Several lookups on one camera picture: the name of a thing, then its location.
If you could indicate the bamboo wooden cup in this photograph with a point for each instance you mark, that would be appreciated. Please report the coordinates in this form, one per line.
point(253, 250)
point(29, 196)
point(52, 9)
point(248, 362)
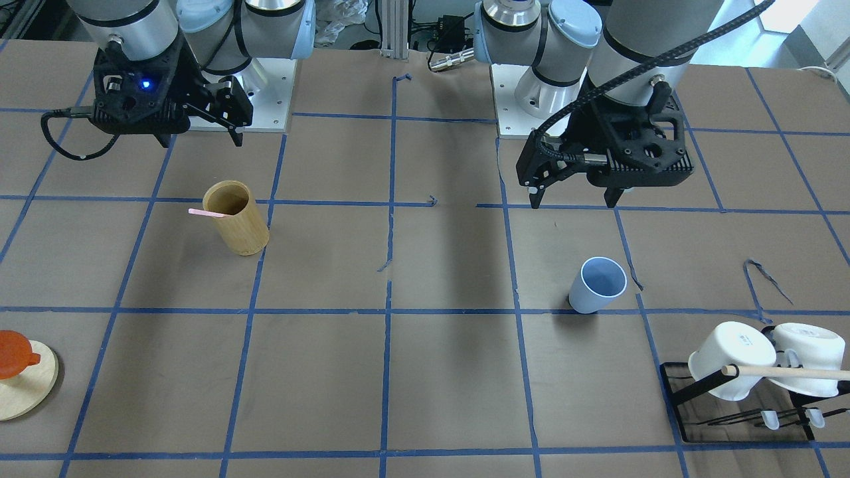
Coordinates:
point(243, 228)

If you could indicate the black power adapter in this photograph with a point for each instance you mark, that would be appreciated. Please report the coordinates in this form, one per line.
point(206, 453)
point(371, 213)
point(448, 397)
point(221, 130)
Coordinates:
point(451, 30)

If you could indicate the orange red mug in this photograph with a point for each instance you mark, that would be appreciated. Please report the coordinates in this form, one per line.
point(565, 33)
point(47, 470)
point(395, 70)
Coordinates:
point(16, 354)

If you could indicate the white mug with face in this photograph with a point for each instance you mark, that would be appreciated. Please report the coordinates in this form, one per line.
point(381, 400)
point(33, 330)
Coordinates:
point(731, 343)

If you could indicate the pink chopstick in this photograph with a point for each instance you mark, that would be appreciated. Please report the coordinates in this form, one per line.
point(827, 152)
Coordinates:
point(207, 213)

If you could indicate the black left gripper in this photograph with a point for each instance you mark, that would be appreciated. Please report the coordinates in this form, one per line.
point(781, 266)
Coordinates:
point(576, 138)

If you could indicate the aluminium frame post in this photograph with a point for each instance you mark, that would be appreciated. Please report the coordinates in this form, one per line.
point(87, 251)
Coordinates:
point(395, 16)

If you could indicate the black wire cup rack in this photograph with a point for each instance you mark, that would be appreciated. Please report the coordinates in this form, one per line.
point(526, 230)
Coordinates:
point(739, 404)

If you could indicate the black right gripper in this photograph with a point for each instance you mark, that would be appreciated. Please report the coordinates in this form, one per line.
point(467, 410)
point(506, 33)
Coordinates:
point(190, 89)

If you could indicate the light blue plastic cup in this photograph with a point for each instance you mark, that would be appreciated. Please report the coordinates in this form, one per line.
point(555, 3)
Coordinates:
point(598, 283)

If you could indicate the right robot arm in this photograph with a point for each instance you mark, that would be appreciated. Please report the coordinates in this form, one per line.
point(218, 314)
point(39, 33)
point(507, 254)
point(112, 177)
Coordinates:
point(224, 36)

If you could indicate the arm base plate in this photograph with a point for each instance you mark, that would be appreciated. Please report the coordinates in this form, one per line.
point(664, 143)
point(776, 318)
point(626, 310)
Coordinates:
point(269, 83)
point(511, 99)

